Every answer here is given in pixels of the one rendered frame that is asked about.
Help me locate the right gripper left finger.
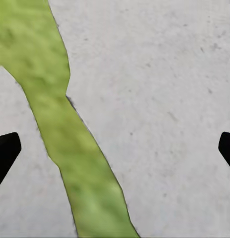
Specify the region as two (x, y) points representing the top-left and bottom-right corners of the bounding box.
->
(0, 132), (21, 185)

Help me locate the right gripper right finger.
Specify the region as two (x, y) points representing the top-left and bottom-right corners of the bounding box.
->
(218, 131), (230, 166)

